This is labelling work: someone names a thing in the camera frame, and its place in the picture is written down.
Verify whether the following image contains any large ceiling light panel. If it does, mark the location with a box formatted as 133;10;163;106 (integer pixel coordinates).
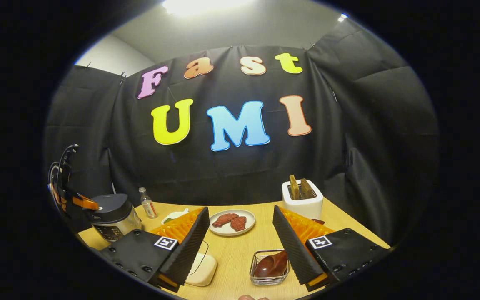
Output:
163;0;257;16

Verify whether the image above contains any metal wire chopstick holder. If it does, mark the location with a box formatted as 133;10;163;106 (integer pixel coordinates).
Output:
249;249;290;286

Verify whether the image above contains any red meat piece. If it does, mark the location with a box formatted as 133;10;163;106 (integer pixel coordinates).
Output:
213;213;240;228
230;216;248;232

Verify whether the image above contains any white toaster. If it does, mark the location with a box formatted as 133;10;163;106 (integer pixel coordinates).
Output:
282;179;324;220

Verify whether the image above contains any white divided bean dish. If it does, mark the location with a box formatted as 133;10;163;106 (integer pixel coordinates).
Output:
161;208;190;225

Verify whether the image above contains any brown wooden spoon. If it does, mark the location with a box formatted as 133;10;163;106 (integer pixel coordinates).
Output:
254;250;289;278

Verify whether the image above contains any round white plate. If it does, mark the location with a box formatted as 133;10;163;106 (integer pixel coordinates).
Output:
209;209;256;237

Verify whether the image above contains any small glass bottle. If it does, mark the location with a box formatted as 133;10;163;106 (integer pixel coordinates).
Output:
139;187;158;219

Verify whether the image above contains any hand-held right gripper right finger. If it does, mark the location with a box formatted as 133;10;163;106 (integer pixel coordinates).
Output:
272;205;391;292

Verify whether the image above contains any black backdrop cloth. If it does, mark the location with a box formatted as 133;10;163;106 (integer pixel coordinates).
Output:
44;19;440;246

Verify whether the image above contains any black and silver rice cooker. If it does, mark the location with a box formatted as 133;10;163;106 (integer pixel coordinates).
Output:
86;193;143;243

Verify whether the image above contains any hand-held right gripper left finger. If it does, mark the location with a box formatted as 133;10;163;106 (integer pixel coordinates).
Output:
98;207;210;293

